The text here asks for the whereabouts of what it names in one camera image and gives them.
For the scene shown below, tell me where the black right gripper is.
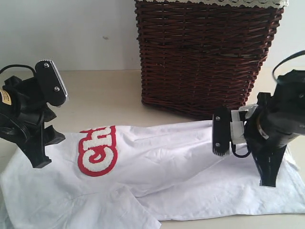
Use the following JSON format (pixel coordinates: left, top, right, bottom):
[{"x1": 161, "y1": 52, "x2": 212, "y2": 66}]
[{"x1": 244, "y1": 70, "x2": 305, "y2": 187}]

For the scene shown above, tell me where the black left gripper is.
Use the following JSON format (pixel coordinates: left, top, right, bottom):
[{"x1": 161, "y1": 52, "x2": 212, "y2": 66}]
[{"x1": 0, "y1": 76, "x2": 66, "y2": 168}]

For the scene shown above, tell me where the white t-shirt red lettering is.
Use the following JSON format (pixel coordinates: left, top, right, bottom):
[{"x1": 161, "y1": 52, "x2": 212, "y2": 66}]
[{"x1": 0, "y1": 121, "x2": 305, "y2": 229}]

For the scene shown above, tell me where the dark brown wicker basket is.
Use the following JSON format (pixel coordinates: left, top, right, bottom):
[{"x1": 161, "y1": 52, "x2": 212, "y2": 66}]
[{"x1": 135, "y1": 0, "x2": 286, "y2": 120}]

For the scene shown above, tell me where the grey floral lace basket liner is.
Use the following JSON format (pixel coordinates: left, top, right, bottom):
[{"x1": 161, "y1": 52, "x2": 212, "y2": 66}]
[{"x1": 166, "y1": 0, "x2": 289, "y2": 8}]

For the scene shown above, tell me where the left black camera cable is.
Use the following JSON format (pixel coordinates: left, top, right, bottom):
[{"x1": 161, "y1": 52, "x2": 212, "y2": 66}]
[{"x1": 0, "y1": 64, "x2": 35, "y2": 77}]

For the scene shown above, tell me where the black camera cable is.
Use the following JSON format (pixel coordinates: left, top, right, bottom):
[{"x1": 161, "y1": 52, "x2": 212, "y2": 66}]
[
  {"x1": 0, "y1": 64, "x2": 35, "y2": 77},
  {"x1": 229, "y1": 49, "x2": 305, "y2": 158}
]

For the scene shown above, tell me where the right black camera cable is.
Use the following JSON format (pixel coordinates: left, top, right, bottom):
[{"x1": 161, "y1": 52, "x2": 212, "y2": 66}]
[{"x1": 229, "y1": 49, "x2": 305, "y2": 158}]

